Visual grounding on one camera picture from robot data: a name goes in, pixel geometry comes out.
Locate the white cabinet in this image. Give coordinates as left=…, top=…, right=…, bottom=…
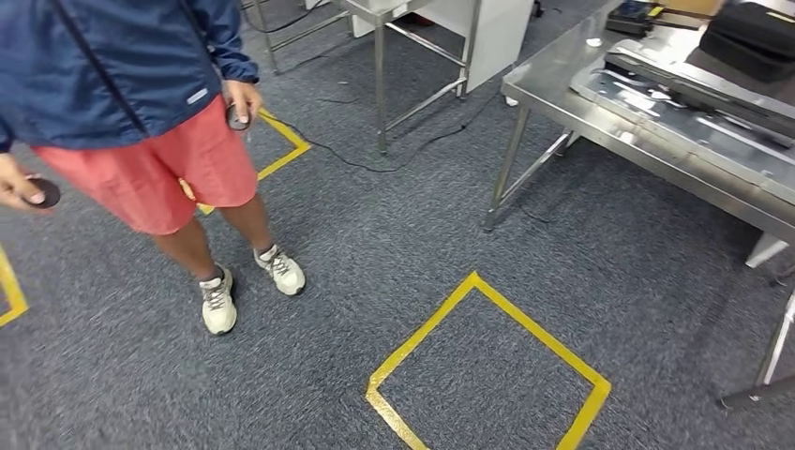
left=351, top=0, right=535, bottom=96

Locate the person's right hand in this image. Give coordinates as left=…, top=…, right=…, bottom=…
left=0, top=152, right=48, bottom=214

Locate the black round handheld controller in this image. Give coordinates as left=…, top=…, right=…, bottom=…
left=225, top=104, right=253, bottom=133
left=24, top=176, right=62, bottom=211

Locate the black plastic panel part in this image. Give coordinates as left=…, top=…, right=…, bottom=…
left=603, top=52, right=795, bottom=143

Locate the black table power cable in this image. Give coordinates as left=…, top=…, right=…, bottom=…
left=240, top=0, right=330, bottom=36

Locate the person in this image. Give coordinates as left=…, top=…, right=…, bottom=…
left=0, top=0, right=308, bottom=338

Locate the stamped sheet metal plate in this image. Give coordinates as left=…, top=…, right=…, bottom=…
left=570, top=38, right=795, bottom=207

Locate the stainless steel workbench table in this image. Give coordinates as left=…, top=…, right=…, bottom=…
left=483, top=0, right=795, bottom=412

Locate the stainless steel side table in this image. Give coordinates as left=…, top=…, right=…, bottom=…
left=247, top=0, right=484, bottom=157

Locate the black radio controller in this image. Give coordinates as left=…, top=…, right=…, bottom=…
left=605, top=0, right=715, bottom=38

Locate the person's left hand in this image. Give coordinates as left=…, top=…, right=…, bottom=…
left=222, top=79, right=264, bottom=126

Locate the black zip case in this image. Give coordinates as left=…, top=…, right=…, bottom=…
left=698, top=1, right=795, bottom=83

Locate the yellow floor tape rectangle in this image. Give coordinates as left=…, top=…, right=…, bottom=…
left=365, top=271, right=613, bottom=450

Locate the long black floor cable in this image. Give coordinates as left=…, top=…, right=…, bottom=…
left=265, top=91, right=500, bottom=174

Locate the person's hand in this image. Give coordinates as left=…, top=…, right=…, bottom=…
left=0, top=152, right=48, bottom=214
left=222, top=79, right=264, bottom=126

